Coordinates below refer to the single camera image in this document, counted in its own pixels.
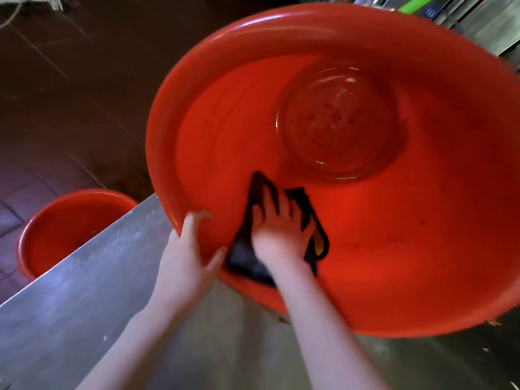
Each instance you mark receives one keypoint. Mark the person's left hand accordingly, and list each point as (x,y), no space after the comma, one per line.
(180,276)

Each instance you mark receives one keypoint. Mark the person's right hand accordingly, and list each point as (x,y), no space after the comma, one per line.
(278,243)

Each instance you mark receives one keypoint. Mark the person's right little finger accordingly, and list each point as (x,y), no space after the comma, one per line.
(309,235)

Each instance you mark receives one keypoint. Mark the person's right middle finger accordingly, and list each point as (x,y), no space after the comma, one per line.
(285,209)

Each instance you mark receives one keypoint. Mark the person's right thumb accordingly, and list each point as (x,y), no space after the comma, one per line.
(257,221)

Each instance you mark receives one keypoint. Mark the person's left thumb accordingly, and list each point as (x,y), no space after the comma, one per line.
(215,261)

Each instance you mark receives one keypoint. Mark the dark cleaning cloth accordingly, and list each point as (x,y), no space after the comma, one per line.
(243,255)

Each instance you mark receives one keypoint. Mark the large red plastic basin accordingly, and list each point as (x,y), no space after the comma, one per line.
(426,247)

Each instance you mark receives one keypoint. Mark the person's right forearm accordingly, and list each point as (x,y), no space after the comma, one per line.
(325,333)

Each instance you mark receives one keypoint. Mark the person's left forearm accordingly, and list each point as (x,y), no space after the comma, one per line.
(130,345)

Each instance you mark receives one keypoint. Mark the clear glass bowl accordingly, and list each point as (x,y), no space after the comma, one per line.
(339,121)

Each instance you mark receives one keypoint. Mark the small red plastic basin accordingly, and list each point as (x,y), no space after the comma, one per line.
(57,235)

